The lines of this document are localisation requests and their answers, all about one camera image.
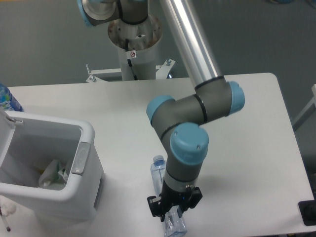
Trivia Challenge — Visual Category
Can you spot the crumpled wrapper inside bin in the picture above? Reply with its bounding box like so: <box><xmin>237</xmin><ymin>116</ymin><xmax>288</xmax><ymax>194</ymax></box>
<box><xmin>33</xmin><ymin>159</ymin><xmax>71</xmax><ymax>191</ymax></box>

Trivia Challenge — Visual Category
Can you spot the white frame at right edge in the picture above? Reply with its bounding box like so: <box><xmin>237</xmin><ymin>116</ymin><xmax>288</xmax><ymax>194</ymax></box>
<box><xmin>292</xmin><ymin>84</ymin><xmax>316</xmax><ymax>132</ymax></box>

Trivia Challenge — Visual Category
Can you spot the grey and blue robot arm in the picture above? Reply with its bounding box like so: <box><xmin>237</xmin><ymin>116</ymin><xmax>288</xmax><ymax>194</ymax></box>
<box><xmin>77</xmin><ymin>0</ymin><xmax>245</xmax><ymax>220</ymax></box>

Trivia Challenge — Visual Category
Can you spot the black device at table edge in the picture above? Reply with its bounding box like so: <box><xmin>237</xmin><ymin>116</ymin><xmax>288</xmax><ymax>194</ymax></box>
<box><xmin>298</xmin><ymin>200</ymin><xmax>316</xmax><ymax>226</ymax></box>

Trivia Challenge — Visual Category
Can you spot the white pedestal base frame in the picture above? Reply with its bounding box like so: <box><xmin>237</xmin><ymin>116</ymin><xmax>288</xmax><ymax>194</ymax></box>
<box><xmin>86</xmin><ymin>59</ymin><xmax>176</xmax><ymax>83</ymax></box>

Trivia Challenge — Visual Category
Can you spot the blue labelled bottle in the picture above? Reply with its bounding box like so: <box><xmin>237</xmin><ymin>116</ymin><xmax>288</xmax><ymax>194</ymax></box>
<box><xmin>0</xmin><ymin>83</ymin><xmax>24</xmax><ymax>112</ymax></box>

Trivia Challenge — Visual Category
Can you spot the black cable on pedestal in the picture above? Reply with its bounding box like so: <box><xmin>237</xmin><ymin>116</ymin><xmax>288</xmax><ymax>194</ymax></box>
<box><xmin>124</xmin><ymin>38</ymin><xmax>139</xmax><ymax>81</ymax></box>

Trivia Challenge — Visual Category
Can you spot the clear plastic water bottle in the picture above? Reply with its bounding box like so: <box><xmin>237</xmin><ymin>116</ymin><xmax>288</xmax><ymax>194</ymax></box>
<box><xmin>150</xmin><ymin>155</ymin><xmax>187</xmax><ymax>237</ymax></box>

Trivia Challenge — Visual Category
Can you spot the white trash can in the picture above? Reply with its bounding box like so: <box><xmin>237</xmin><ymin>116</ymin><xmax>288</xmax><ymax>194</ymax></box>
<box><xmin>0</xmin><ymin>110</ymin><xmax>105</xmax><ymax>219</ymax></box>

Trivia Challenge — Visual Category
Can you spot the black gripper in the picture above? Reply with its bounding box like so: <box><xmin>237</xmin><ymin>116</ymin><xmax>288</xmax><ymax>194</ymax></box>
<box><xmin>147</xmin><ymin>180</ymin><xmax>203</xmax><ymax>222</ymax></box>

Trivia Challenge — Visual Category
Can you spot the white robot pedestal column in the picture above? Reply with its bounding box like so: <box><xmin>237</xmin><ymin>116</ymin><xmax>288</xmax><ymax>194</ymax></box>
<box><xmin>108</xmin><ymin>14</ymin><xmax>162</xmax><ymax>80</ymax></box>

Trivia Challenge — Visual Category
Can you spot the white fluffy duster stick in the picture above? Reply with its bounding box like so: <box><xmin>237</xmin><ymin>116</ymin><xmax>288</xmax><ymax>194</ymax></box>
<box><xmin>0</xmin><ymin>196</ymin><xmax>17</xmax><ymax>232</ymax></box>

